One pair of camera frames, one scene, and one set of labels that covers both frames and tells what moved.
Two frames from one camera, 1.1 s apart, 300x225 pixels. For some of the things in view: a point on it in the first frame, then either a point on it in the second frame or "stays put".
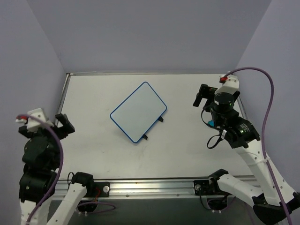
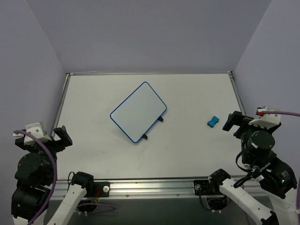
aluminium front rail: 139,188 stays put
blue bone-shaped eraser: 211,123 stays put
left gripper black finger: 68,127 to 65,140
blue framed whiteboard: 138,112 stays put
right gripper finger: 205,92 to 236,118
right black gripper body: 206,93 to 240,121
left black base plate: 98,189 stays put
